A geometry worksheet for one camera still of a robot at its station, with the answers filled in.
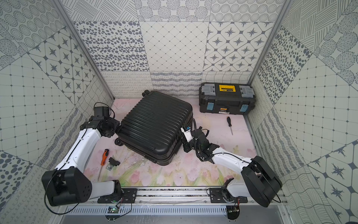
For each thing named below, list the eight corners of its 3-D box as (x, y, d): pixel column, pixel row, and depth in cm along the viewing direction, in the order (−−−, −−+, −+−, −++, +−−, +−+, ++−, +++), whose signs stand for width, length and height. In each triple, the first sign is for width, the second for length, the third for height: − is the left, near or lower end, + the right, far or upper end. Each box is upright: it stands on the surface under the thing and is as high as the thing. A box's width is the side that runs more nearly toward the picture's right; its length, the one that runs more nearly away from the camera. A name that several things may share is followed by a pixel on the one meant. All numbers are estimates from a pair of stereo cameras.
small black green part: (104, 167, 86) (102, 166, 84) (112, 158, 90) (110, 156, 88) (112, 172, 84) (111, 171, 82) (120, 162, 88) (119, 161, 86)
